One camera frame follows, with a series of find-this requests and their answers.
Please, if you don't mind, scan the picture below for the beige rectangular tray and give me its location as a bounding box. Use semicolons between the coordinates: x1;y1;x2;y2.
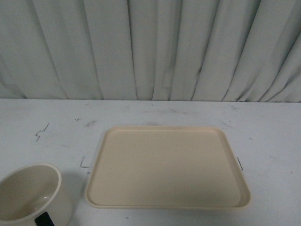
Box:
85;126;251;210

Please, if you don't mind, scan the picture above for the white pleated curtain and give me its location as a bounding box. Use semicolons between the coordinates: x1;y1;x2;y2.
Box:
0;0;301;102

